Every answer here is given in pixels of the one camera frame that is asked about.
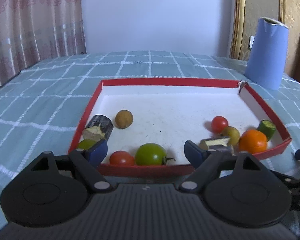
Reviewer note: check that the brown longan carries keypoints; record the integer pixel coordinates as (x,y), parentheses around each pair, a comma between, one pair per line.
(124,119)
(232,133)

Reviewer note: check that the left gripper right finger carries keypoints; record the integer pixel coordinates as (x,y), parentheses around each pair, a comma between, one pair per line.
(236,188)

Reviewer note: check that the green cucumber piece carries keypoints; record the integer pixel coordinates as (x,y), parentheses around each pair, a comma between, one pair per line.
(267,128)

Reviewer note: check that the red cherry tomato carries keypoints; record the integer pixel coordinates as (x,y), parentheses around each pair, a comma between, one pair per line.
(218,124)
(121,158)

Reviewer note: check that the gold wall moulding frame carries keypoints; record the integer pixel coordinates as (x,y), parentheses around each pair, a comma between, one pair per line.
(246,15)

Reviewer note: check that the dark sugarcane piece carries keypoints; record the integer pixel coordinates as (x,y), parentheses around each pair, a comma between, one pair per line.
(220,144)
(98,128)

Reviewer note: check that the pink patterned curtain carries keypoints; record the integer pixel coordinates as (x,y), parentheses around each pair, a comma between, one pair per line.
(35,30)

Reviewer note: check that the blue electric kettle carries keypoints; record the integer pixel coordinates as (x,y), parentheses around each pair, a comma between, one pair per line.
(266,63)

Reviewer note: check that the white wall switch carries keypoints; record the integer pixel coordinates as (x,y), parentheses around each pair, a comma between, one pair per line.
(250,44)

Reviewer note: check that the teal checked bed cover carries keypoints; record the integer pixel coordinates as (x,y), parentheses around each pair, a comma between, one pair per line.
(41,107)

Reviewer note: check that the orange mandarin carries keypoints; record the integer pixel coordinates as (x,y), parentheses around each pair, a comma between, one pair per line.
(253,141)

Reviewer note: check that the green tomato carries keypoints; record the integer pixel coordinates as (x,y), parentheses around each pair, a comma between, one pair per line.
(86,144)
(151,154)

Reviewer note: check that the red cardboard tray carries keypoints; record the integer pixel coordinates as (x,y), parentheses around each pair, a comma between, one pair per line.
(169,111)

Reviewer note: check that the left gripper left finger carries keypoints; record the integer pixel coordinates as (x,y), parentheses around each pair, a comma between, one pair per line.
(55,188)

